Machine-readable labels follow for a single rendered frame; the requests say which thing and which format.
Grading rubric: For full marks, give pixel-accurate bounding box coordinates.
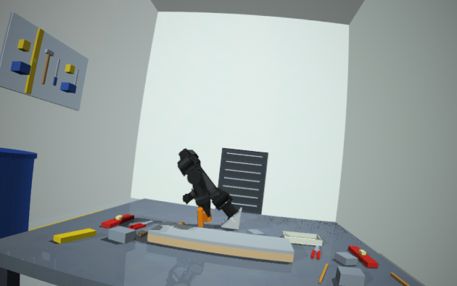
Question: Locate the yellow rectangular bar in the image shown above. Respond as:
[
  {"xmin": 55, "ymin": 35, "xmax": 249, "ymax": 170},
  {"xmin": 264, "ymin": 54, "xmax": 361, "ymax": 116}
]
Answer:
[{"xmin": 53, "ymin": 229, "xmax": 96, "ymax": 244}]

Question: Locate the white panel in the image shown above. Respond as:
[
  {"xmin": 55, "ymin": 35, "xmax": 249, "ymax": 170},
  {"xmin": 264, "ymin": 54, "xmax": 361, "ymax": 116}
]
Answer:
[{"xmin": 147, "ymin": 221, "xmax": 294, "ymax": 262}]

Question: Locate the red flat bar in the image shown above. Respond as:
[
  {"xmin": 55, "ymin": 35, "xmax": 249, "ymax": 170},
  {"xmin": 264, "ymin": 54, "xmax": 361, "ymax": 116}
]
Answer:
[
  {"xmin": 348, "ymin": 246, "xmax": 378, "ymax": 268},
  {"xmin": 101, "ymin": 214, "xmax": 134, "ymax": 229}
]

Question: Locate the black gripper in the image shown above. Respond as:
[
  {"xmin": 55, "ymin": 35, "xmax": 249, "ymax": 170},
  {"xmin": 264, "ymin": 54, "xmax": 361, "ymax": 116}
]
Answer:
[{"xmin": 192, "ymin": 180, "xmax": 211, "ymax": 217}]

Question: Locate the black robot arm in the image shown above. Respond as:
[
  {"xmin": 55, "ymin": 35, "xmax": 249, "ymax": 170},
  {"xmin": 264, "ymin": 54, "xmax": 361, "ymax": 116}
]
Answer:
[{"xmin": 178, "ymin": 148, "xmax": 239, "ymax": 219}]

